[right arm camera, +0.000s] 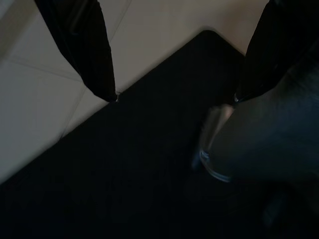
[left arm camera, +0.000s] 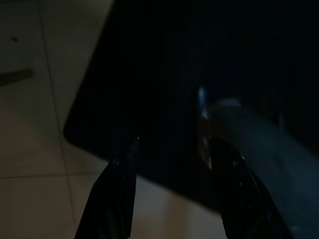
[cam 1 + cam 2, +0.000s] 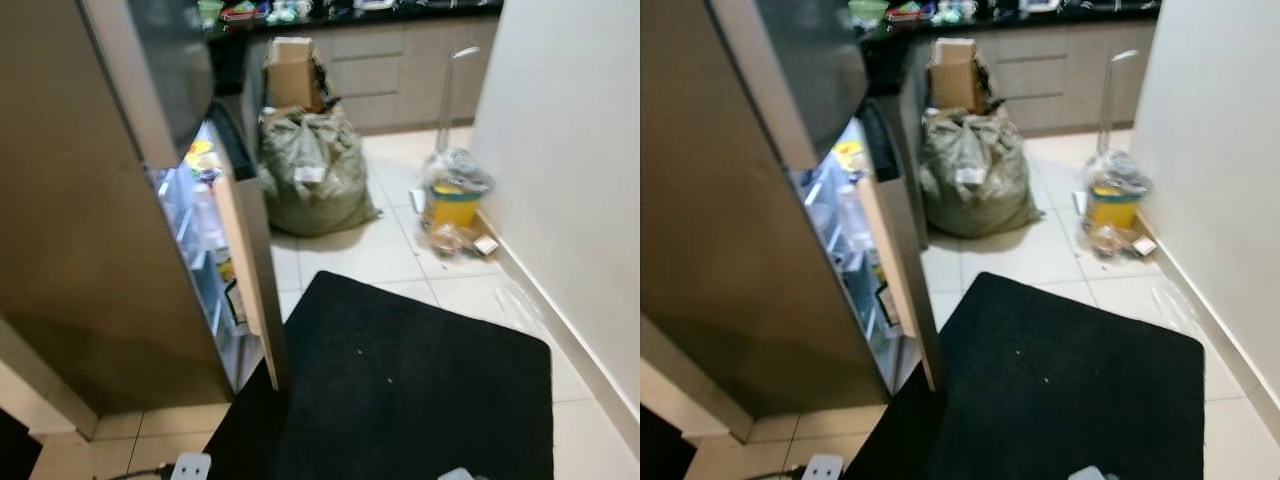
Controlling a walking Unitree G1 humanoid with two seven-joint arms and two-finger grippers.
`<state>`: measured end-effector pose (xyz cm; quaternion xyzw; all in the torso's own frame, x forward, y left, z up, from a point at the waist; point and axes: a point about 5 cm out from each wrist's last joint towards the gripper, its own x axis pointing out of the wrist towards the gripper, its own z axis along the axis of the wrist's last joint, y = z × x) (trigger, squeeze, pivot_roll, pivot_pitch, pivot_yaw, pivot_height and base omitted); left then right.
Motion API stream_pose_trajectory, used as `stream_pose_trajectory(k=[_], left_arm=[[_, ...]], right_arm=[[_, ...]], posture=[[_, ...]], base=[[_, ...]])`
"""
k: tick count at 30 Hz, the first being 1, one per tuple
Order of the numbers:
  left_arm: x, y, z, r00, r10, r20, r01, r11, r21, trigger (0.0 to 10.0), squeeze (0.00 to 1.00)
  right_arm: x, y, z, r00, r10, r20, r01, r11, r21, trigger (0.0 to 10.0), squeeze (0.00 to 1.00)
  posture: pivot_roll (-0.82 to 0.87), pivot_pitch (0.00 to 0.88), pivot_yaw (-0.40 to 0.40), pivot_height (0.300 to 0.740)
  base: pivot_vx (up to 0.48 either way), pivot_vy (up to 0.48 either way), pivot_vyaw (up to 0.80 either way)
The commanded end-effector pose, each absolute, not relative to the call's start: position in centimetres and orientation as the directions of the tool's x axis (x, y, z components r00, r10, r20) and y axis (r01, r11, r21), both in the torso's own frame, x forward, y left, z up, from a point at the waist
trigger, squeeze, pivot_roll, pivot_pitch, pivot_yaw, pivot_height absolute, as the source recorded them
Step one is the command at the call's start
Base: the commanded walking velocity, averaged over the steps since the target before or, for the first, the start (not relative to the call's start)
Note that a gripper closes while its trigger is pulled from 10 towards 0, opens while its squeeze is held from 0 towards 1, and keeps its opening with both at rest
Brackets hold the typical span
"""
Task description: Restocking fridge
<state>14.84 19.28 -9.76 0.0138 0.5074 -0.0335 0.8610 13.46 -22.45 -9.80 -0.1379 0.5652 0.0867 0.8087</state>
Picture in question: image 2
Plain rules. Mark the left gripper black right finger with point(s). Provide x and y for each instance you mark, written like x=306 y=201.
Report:
x=239 y=204

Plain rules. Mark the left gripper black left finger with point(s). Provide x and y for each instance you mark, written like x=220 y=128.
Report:
x=112 y=204

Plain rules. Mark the black rounded-corner floor mat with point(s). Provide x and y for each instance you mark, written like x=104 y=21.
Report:
x=149 y=74

